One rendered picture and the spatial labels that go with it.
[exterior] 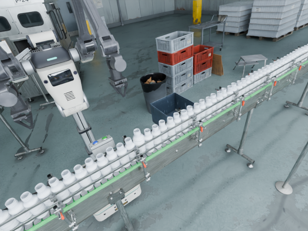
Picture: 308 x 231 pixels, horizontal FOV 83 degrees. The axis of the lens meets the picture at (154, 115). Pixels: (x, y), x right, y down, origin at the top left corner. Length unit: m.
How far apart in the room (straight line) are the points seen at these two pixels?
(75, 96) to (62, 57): 0.28
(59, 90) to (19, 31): 3.23
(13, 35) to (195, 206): 4.28
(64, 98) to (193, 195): 1.58
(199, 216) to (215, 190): 0.33
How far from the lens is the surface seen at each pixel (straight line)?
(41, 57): 1.38
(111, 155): 0.99
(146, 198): 2.11
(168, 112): 1.87
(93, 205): 1.15
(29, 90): 4.89
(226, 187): 2.20
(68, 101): 1.40
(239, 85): 1.55
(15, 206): 1.05
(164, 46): 3.33
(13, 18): 4.49
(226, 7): 8.21
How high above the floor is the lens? 1.83
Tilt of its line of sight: 36 degrees down
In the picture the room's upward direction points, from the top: 8 degrees counter-clockwise
